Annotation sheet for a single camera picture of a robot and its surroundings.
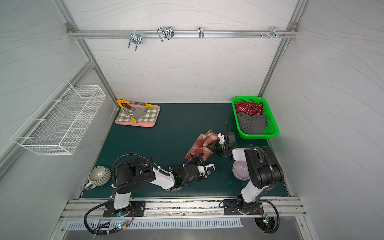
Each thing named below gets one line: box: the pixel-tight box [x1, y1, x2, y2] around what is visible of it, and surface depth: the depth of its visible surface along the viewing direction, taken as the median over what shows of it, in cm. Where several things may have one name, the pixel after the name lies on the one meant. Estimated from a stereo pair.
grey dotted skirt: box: [237, 112, 268, 134], surface depth 100 cm
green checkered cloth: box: [115, 107, 160, 122], surface depth 114 cm
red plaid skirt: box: [185, 129, 219, 161], surface depth 95 cm
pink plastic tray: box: [115, 103, 161, 128], surface depth 110 cm
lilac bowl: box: [232, 160, 250, 181], surface depth 85 cm
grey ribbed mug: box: [85, 165, 112, 191], surface depth 80 cm
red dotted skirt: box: [235, 102, 263, 116], surface depth 110 cm
